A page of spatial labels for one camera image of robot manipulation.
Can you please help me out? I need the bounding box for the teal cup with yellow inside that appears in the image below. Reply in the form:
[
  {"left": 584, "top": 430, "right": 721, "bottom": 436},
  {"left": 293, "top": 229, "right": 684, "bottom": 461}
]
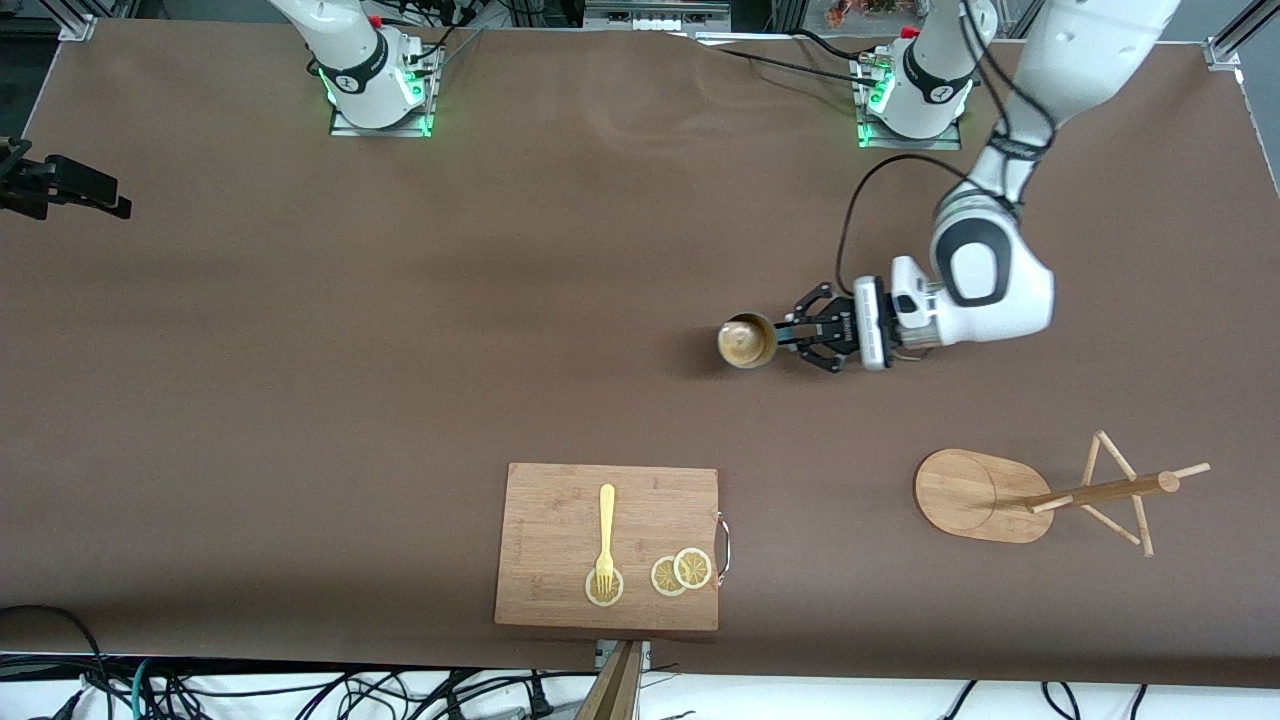
[{"left": 717, "top": 312, "right": 801, "bottom": 370}]

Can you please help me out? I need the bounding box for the wooden cup rack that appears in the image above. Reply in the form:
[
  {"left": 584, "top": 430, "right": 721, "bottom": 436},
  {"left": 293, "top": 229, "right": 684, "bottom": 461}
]
[{"left": 913, "top": 430, "right": 1211, "bottom": 558}]

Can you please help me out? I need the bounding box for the yellow plastic fork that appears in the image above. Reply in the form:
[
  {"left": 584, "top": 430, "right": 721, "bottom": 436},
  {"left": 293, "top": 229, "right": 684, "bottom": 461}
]
[{"left": 595, "top": 484, "right": 617, "bottom": 593}]

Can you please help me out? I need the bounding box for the wooden cutting board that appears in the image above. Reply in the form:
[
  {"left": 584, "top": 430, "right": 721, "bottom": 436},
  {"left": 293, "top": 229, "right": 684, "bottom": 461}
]
[{"left": 494, "top": 462, "right": 732, "bottom": 632}]

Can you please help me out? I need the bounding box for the brown table cover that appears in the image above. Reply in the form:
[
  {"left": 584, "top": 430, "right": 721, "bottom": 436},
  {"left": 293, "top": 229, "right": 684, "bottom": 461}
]
[{"left": 0, "top": 20, "right": 1280, "bottom": 691}]

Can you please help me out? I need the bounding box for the white power strip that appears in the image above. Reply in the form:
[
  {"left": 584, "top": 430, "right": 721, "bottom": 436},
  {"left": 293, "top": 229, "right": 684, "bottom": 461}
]
[{"left": 585, "top": 0, "right": 731, "bottom": 29}]

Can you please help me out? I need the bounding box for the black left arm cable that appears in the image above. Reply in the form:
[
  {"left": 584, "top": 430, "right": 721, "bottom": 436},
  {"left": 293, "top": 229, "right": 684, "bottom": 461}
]
[{"left": 838, "top": 150, "right": 976, "bottom": 301}]

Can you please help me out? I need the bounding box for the aluminium frame profile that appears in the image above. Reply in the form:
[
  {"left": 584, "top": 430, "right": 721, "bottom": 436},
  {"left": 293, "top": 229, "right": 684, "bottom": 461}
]
[
  {"left": 1205, "top": 0, "right": 1280, "bottom": 71},
  {"left": 55, "top": 0, "right": 101, "bottom": 41}
]

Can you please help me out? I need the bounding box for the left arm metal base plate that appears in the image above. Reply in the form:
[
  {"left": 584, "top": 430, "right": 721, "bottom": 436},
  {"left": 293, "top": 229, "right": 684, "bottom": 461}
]
[{"left": 855, "top": 55, "right": 964, "bottom": 151}]

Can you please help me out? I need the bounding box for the black cable on table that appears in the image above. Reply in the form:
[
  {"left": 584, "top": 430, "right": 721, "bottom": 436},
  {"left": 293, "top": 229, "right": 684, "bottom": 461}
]
[{"left": 690, "top": 28, "right": 886, "bottom": 91}]

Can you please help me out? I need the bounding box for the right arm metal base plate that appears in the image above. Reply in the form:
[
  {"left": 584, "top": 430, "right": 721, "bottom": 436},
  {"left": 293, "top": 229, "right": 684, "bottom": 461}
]
[{"left": 329, "top": 45, "right": 443, "bottom": 138}]

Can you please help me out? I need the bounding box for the wooden post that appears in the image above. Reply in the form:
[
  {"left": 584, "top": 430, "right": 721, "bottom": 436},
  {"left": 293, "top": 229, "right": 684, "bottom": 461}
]
[{"left": 575, "top": 640, "right": 643, "bottom": 720}]

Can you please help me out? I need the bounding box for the black looped floor cable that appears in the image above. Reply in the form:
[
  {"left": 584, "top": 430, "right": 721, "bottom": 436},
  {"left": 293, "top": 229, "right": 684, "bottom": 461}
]
[{"left": 0, "top": 605, "right": 113, "bottom": 720}]

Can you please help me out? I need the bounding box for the teal cable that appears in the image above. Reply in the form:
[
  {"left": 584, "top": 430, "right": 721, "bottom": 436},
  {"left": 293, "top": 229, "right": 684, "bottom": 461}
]
[{"left": 130, "top": 658, "right": 161, "bottom": 720}]

